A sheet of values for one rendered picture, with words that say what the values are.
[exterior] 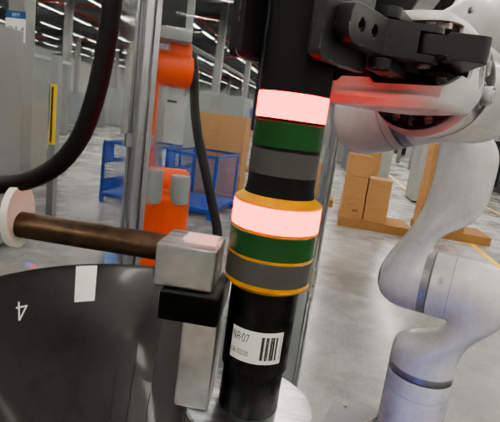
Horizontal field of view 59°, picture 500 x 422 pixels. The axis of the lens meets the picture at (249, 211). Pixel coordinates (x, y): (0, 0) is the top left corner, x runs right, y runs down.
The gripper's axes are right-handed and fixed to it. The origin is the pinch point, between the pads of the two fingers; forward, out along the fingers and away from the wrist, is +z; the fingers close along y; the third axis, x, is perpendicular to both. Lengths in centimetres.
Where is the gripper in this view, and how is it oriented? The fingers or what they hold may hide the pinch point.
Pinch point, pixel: (300, 28)
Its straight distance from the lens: 22.1
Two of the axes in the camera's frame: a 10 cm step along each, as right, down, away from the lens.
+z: -6.5, 0.8, -7.6
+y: -7.5, -2.3, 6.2
